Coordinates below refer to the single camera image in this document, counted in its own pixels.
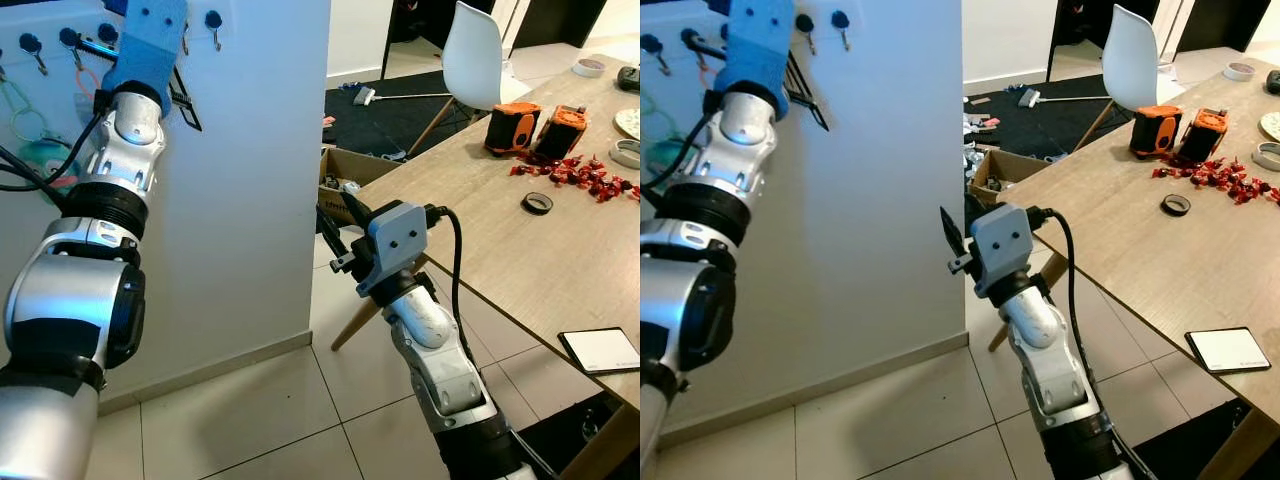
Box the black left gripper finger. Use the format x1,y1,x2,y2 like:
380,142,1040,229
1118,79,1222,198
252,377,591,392
170,72,205,134
784,48,832,133

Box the cardboard box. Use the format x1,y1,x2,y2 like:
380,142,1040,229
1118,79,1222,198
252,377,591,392
317,145,397,223
964,148,1033,207

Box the black rug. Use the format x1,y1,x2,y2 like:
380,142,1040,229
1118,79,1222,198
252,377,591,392
324,70,483,163
964,74,1133,153

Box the white floor mop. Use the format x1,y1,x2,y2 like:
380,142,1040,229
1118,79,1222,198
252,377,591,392
351,85,453,108
1014,88,1113,111

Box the wooden table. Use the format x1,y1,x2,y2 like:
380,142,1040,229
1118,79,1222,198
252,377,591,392
330,55,641,480
988,60,1280,480

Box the orange and black box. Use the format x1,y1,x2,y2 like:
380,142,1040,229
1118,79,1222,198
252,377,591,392
484,102,543,157
529,102,589,164
1177,107,1230,165
1129,104,1185,159

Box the white chair with wooden legs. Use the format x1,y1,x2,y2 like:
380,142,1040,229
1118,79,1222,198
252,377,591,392
1068,5,1163,153
404,2,504,158

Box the pile of red wrapped candies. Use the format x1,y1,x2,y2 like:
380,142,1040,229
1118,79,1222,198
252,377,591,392
509,154,641,205
1150,157,1280,207

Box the white card with black rim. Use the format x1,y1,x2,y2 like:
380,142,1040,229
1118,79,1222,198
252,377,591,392
1184,326,1274,377
557,326,641,377

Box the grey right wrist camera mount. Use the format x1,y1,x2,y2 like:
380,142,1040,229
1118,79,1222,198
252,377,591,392
364,200,434,293
970,203,1038,298

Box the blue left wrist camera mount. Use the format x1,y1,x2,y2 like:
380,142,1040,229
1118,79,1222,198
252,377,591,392
102,0,190,98
714,0,798,103

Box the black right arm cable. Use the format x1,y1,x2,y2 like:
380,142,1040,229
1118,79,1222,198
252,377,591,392
428,205,561,480
1030,206,1161,480

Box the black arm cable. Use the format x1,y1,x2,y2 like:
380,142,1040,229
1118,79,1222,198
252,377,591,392
428,205,561,480
640,105,726,196
1030,206,1161,480
0,108,111,206

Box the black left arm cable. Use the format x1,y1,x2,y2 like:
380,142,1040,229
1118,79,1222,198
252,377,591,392
0,108,111,206
640,105,726,196

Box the green cord ring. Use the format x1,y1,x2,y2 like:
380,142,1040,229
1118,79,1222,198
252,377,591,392
6,78,53,143

